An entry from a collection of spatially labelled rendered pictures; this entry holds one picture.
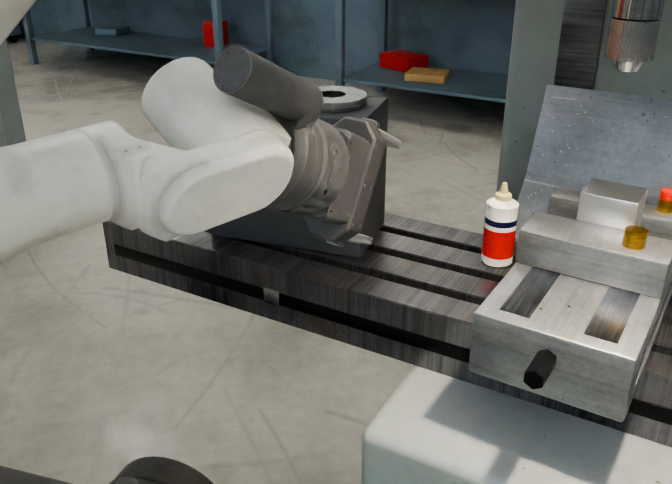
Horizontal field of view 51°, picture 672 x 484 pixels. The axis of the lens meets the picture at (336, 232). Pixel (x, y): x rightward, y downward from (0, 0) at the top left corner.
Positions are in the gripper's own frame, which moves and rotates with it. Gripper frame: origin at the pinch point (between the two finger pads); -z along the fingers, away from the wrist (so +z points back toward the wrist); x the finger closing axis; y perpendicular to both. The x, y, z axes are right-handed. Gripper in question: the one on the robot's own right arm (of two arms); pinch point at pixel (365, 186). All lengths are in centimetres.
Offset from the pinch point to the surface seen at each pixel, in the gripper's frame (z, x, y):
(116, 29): -347, 82, 491
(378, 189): -21.3, 0.7, 10.4
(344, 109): -10.3, 8.8, 12.1
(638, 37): -7.7, 21.1, -19.9
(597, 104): -48, 23, -7
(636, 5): -6.1, 23.6, -19.2
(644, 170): -49, 15, -17
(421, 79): -354, 87, 190
